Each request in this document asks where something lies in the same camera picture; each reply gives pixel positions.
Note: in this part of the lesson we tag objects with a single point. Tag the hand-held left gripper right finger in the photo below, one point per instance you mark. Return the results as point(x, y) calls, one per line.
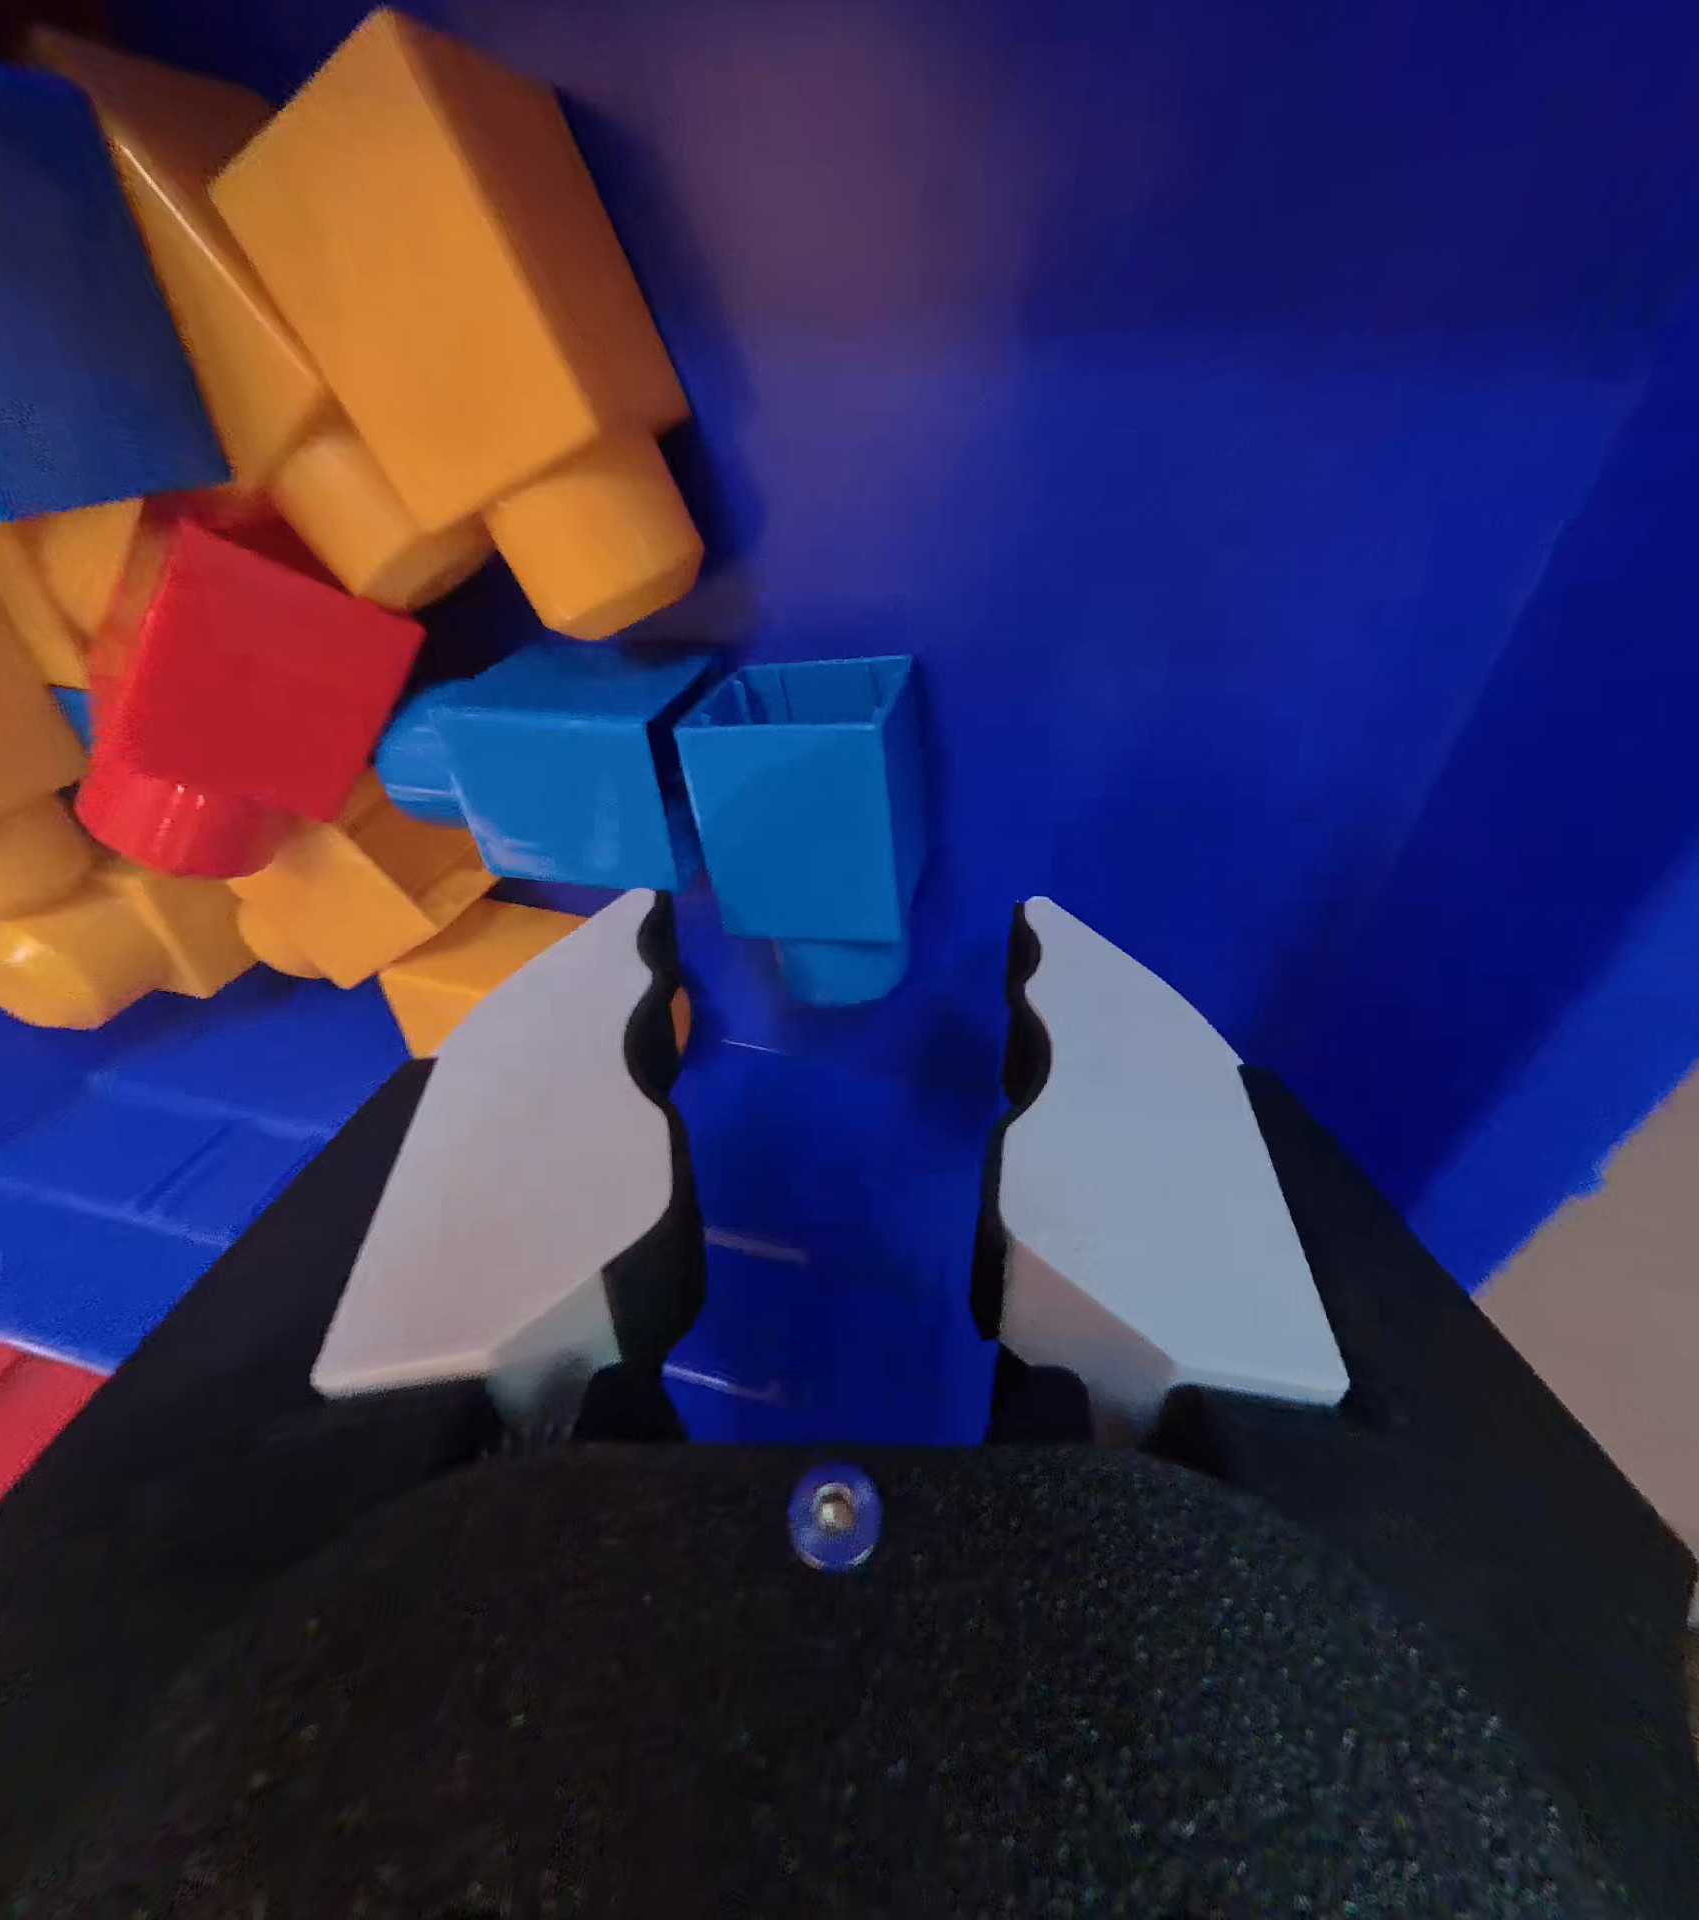
point(1165, 1215)

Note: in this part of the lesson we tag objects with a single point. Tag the blue plastic bin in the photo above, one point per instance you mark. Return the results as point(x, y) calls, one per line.
point(1237, 453)

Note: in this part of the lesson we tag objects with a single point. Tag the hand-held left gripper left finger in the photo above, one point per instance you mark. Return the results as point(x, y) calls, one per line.
point(519, 1200)

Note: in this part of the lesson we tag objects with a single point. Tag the pile of mixed mega blocks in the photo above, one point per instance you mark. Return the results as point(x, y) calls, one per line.
point(444, 302)

